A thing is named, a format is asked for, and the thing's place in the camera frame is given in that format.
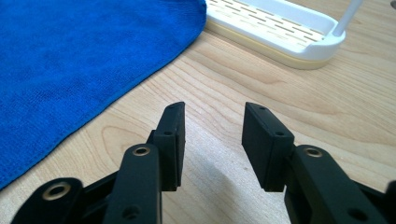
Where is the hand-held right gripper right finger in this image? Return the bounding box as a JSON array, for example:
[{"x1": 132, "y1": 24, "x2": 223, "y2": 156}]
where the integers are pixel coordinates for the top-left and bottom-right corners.
[{"x1": 241, "y1": 102, "x2": 296, "y2": 193}]

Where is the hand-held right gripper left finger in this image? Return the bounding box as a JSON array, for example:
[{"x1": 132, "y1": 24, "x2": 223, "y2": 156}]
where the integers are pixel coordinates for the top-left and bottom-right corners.
[{"x1": 146, "y1": 101, "x2": 187, "y2": 192}]

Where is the white slotted drain rack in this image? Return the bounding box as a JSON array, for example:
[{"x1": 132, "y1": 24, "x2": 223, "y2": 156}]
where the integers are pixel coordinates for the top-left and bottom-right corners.
[{"x1": 204, "y1": 0, "x2": 364, "y2": 71}]

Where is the blue cloth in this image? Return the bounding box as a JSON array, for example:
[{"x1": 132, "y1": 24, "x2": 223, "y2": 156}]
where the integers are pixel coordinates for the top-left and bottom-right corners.
[{"x1": 0, "y1": 0, "x2": 207, "y2": 190}]

